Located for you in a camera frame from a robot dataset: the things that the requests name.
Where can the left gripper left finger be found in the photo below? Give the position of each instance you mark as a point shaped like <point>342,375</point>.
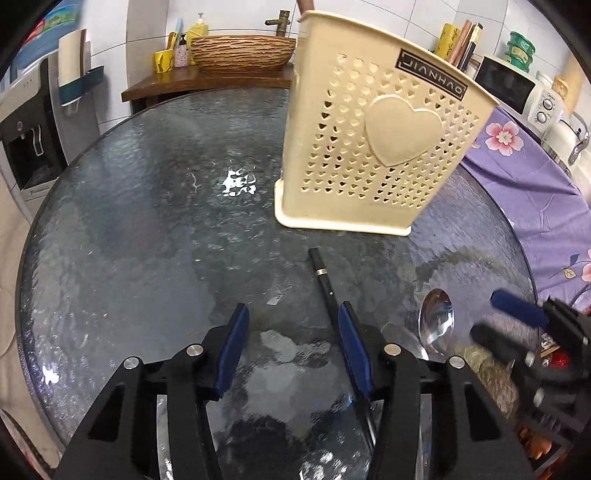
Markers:
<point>117,437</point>

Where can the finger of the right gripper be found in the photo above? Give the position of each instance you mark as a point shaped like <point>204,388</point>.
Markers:
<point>503,348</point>
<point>528,313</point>

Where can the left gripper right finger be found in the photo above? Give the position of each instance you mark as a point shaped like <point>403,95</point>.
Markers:
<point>470,437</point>

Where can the silver metal spoon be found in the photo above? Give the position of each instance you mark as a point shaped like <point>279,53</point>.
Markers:
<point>436,324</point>

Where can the purple floral cloth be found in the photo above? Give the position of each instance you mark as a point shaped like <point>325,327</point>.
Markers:
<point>544,207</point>

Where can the white electric kettle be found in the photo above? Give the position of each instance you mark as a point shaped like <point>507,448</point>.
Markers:
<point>565,140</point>

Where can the white microwave oven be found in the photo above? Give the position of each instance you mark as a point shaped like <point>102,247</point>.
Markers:
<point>535,105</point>

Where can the cream perforated utensil holder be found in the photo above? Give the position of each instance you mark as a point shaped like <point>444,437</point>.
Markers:
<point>375,127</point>

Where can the green stacked containers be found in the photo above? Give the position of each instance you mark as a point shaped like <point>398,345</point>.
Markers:
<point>519,51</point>

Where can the water dispenser machine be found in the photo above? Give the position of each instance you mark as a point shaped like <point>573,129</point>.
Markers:
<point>40,138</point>

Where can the dark wooden side table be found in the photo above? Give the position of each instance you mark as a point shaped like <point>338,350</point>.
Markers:
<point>161,87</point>

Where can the bronze faucet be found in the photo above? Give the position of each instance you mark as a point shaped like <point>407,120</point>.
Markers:
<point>281,23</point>

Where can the yellow mug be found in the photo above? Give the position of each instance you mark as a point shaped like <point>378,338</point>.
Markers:
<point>163,61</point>

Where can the white paper cup stack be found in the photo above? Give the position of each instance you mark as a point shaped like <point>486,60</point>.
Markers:
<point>71,57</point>

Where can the woven wicker basket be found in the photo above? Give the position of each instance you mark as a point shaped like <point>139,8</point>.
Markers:
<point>236,53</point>

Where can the yellow soap bottle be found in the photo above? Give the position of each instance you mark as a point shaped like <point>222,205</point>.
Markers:
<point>198,30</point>

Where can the blue water jug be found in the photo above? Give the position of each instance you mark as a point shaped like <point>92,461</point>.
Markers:
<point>60,21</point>

